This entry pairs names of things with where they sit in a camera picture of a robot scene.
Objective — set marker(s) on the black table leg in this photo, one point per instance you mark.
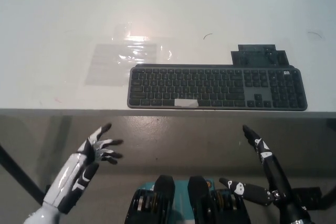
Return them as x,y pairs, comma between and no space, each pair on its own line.
18,171
329,195

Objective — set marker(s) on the black ribbed robot body block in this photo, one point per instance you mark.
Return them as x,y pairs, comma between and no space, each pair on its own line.
155,200
210,205

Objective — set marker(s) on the clear shiny plastic film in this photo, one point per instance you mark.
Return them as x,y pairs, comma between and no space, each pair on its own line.
147,43

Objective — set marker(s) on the white tape strip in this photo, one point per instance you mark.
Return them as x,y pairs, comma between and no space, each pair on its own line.
186,102

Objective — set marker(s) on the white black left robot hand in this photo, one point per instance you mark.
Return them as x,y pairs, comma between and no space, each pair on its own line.
78,166

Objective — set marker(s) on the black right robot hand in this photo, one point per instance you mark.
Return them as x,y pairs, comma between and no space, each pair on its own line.
273,171

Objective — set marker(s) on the grey translucent plastic sheet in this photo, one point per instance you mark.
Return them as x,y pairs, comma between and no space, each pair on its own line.
107,64

